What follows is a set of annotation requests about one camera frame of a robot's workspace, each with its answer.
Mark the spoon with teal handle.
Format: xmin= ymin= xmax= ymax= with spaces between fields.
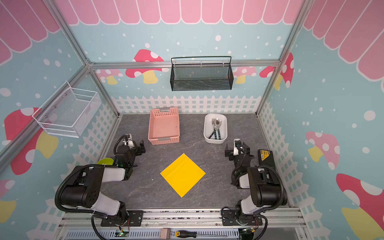
xmin=209 ymin=118 xmax=222 ymax=140

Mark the fork with teal handle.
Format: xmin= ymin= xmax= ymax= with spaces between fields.
xmin=210 ymin=118 xmax=217 ymax=140

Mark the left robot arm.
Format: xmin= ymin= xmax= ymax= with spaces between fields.
xmin=55 ymin=140 xmax=146 ymax=227

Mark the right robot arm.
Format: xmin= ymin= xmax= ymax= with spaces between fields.
xmin=221 ymin=139 xmax=288 ymax=226

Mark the yellow paper napkin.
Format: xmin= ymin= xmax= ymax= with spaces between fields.
xmin=161 ymin=154 xmax=206 ymax=198

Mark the green plastic bowl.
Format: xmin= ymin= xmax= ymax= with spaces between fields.
xmin=97 ymin=158 xmax=115 ymax=166

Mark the black box yellow label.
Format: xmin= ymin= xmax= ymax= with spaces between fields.
xmin=258 ymin=149 xmax=276 ymax=169

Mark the white plastic bin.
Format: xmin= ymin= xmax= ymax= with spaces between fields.
xmin=204 ymin=114 xmax=228 ymax=144

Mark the pink plastic basket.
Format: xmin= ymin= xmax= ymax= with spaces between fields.
xmin=148 ymin=107 xmax=180 ymax=146

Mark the yellow black screwdriver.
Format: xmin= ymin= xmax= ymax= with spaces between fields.
xmin=175 ymin=230 xmax=228 ymax=239

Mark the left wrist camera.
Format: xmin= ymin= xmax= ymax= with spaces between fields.
xmin=123 ymin=134 xmax=135 ymax=148

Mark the white wire mesh basket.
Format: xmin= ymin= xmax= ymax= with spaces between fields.
xmin=32 ymin=82 xmax=102 ymax=138

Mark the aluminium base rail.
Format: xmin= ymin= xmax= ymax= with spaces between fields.
xmin=59 ymin=207 xmax=307 ymax=240

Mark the black wire mesh basket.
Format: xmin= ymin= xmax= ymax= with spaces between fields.
xmin=170 ymin=56 xmax=234 ymax=92

